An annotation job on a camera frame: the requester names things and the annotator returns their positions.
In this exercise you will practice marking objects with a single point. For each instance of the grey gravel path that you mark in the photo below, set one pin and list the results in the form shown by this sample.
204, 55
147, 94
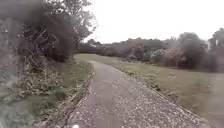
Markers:
116, 100

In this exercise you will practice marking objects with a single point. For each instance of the row of trees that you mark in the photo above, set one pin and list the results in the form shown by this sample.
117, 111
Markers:
173, 51
36, 36

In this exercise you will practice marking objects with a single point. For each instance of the grass field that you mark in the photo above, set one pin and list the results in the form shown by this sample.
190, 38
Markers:
50, 93
173, 80

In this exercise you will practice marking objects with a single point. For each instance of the robot's own part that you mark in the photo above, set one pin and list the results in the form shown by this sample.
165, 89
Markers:
75, 126

